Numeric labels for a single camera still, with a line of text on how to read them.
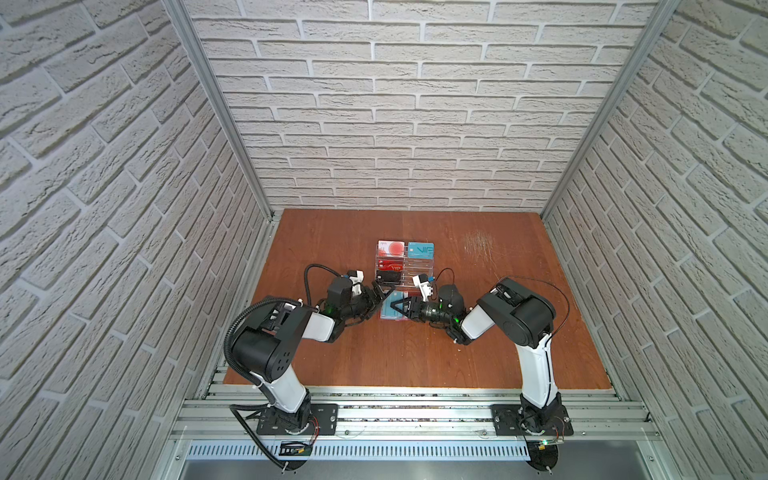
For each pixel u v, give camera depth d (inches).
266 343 18.6
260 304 19.3
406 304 35.8
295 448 28.5
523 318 21.5
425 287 35.2
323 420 28.7
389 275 38.3
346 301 30.4
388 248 38.4
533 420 25.5
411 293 37.3
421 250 38.4
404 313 33.5
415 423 29.3
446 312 31.2
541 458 27.9
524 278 40.3
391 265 38.4
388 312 35.6
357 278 34.4
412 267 38.6
